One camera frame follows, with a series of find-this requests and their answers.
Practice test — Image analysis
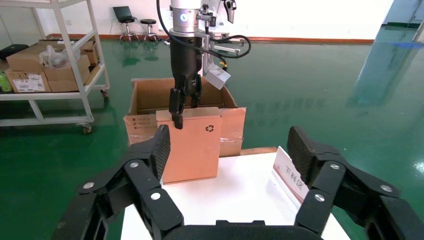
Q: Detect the black bag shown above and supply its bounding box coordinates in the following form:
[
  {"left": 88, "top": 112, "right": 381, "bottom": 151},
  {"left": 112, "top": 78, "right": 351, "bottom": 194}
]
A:
[{"left": 0, "top": 43, "right": 30, "bottom": 61}]

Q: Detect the black round stool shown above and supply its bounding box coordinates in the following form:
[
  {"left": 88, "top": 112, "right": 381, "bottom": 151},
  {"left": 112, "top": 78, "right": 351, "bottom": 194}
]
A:
[
  {"left": 140, "top": 18, "right": 159, "bottom": 42},
  {"left": 118, "top": 18, "right": 140, "bottom": 42}
]

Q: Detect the silver camera bracket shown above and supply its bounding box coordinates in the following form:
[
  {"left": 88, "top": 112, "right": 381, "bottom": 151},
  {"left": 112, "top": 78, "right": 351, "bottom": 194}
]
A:
[{"left": 200, "top": 31, "right": 242, "bottom": 75}]

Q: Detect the white red sign card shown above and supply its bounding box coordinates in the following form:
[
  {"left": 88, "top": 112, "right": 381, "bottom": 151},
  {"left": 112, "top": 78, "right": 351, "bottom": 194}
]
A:
[{"left": 271, "top": 146, "right": 311, "bottom": 210}]

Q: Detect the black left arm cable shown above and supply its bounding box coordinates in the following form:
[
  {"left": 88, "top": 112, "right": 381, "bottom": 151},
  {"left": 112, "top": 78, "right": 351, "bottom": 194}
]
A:
[{"left": 156, "top": 0, "right": 253, "bottom": 60}]

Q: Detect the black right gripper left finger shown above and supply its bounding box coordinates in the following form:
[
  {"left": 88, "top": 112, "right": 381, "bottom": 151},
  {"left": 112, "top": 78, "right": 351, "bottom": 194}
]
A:
[{"left": 51, "top": 124, "right": 185, "bottom": 240}]

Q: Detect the cardboard box with white label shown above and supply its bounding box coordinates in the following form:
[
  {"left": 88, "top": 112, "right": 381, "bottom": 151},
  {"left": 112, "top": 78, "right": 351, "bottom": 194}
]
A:
[{"left": 4, "top": 68, "right": 53, "bottom": 94}]

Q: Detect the green bottle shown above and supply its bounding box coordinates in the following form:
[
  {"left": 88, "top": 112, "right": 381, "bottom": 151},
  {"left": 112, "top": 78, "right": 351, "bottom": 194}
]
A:
[{"left": 0, "top": 70, "right": 13, "bottom": 93}]

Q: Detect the large cardboard box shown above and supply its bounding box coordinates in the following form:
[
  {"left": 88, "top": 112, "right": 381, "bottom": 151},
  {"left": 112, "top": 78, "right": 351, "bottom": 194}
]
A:
[{"left": 123, "top": 76, "right": 247, "bottom": 158}]

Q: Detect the black laptop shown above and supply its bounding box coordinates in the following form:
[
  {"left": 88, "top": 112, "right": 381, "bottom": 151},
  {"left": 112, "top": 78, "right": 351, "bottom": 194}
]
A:
[{"left": 112, "top": 5, "right": 137, "bottom": 22}]

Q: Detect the clear plastic bag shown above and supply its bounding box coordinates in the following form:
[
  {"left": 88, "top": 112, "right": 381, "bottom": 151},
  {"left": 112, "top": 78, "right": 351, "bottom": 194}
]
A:
[{"left": 39, "top": 44, "right": 81, "bottom": 69}]

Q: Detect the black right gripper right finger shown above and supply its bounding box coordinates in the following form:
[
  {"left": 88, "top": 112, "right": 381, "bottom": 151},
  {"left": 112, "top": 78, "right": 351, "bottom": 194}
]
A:
[{"left": 287, "top": 126, "right": 424, "bottom": 240}]

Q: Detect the white wheeled shelf cart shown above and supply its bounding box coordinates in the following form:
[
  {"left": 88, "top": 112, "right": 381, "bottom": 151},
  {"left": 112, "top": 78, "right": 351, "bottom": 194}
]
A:
[{"left": 0, "top": 0, "right": 111, "bottom": 135}]

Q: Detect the plain cardboard box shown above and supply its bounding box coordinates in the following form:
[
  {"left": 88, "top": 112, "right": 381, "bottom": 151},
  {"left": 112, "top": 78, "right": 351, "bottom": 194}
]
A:
[
  {"left": 38, "top": 39, "right": 100, "bottom": 66},
  {"left": 5, "top": 43, "right": 54, "bottom": 74},
  {"left": 43, "top": 54, "right": 91, "bottom": 82},
  {"left": 47, "top": 67, "right": 92, "bottom": 93}
]

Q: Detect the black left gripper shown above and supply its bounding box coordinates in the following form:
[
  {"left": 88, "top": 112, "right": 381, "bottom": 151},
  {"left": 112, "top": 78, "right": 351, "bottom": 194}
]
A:
[{"left": 168, "top": 30, "right": 204, "bottom": 130}]

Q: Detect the small cardboard box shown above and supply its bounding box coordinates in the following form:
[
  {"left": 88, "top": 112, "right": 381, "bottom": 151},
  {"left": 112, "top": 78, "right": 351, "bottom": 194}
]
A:
[{"left": 155, "top": 106, "right": 223, "bottom": 185}]

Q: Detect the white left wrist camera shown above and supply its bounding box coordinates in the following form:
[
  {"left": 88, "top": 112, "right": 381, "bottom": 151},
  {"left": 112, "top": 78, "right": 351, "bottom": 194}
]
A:
[{"left": 204, "top": 64, "right": 232, "bottom": 91}]

